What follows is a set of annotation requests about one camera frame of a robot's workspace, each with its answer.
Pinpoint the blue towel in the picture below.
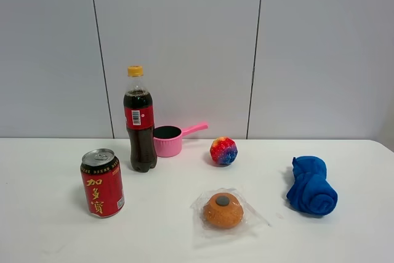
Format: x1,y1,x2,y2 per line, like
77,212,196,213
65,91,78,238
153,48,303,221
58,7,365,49
286,156,338,216

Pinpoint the pink toy saucepan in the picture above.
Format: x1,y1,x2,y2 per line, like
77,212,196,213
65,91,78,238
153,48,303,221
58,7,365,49
153,123,208,158

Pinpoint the multicolour bumpy ball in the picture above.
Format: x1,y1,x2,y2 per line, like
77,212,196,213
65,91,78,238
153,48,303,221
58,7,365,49
209,137,238,166

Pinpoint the cola bottle yellow cap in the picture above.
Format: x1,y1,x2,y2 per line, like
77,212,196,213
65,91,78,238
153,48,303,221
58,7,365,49
123,65,158,172

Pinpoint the wrapped brown bun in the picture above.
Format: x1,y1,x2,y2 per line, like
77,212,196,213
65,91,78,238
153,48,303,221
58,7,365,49
190,188,270,248

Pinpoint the red herbal tea can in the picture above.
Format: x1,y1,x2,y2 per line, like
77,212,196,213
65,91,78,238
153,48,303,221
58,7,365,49
80,148,125,218

